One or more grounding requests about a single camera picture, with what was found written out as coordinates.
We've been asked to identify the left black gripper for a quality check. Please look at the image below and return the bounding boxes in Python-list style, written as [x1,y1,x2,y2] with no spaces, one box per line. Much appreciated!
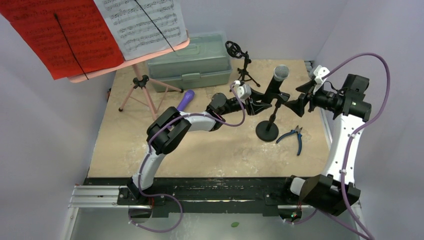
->
[219,88,271,116]

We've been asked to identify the black desktop mic stand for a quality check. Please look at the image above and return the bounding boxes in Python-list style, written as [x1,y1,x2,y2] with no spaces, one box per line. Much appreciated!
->
[255,92,290,142]

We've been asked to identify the black silver microphone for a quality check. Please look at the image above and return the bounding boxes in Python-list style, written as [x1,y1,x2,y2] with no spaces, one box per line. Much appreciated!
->
[261,64,290,104]

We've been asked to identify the purple toy microphone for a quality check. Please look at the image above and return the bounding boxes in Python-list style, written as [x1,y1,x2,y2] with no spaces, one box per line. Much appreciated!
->
[176,89,195,112]

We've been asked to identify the pink music stand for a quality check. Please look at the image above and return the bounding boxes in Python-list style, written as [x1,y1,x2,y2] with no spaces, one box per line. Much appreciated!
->
[67,38,190,120]

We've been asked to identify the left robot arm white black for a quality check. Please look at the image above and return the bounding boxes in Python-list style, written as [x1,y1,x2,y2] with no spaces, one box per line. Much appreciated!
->
[129,91,272,205]

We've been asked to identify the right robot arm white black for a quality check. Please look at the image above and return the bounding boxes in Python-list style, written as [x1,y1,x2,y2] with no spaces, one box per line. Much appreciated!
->
[280,74,372,217]

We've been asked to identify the green plastic storage box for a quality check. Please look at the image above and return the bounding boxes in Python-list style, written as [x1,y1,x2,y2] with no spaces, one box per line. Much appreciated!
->
[146,31,233,90]

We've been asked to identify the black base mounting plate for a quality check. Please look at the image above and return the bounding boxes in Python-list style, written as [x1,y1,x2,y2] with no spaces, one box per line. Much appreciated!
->
[83,177,307,222]

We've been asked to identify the white sheet music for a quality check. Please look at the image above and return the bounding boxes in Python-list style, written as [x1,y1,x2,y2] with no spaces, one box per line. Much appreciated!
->
[94,0,188,61]

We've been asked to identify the red sheet music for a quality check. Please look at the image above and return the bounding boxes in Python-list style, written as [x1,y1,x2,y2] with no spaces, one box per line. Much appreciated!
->
[0,0,124,80]

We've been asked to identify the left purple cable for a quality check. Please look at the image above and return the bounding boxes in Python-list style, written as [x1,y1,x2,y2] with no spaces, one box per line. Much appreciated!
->
[128,82,247,233]

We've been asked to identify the purple cable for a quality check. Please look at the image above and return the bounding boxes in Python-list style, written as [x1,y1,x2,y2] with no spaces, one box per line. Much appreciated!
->
[283,52,392,240]
[128,82,247,233]

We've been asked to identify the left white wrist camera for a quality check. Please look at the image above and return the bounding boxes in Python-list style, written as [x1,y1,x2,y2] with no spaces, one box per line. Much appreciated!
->
[230,80,252,101]

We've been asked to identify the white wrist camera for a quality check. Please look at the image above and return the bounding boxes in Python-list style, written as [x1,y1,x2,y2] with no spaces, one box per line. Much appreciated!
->
[312,65,331,94]
[230,80,252,101]

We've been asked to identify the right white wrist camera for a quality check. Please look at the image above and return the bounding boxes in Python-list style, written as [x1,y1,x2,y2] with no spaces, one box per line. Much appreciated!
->
[312,65,331,94]

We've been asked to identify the blue handled pliers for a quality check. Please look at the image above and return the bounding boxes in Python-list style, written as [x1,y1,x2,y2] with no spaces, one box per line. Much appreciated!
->
[275,125,303,156]

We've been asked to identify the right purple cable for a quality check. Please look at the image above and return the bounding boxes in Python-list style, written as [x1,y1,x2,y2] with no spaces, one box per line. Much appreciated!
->
[283,52,392,240]

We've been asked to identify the aluminium frame rail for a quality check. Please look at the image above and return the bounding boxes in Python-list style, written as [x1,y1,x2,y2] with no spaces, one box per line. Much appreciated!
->
[69,184,311,216]

